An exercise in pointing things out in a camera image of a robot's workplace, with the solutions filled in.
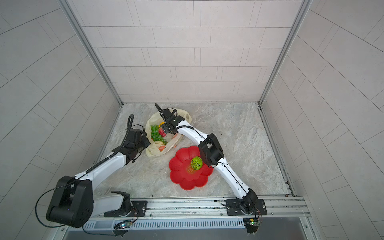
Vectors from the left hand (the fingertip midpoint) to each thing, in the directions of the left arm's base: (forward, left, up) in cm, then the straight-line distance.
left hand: (151, 137), depth 89 cm
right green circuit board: (-41, -53, -6) cm, 68 cm away
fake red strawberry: (+6, -5, -5) cm, 9 cm away
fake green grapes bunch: (+3, -1, -3) cm, 5 cm away
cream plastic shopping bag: (-8, -4, +2) cm, 10 cm away
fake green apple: (-15, -28, -1) cm, 32 cm away
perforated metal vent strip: (-41, -38, -6) cm, 57 cm away
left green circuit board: (-42, +4, -3) cm, 43 cm away
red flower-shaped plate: (-19, -19, -7) cm, 28 cm away
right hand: (+12, -8, -6) cm, 16 cm away
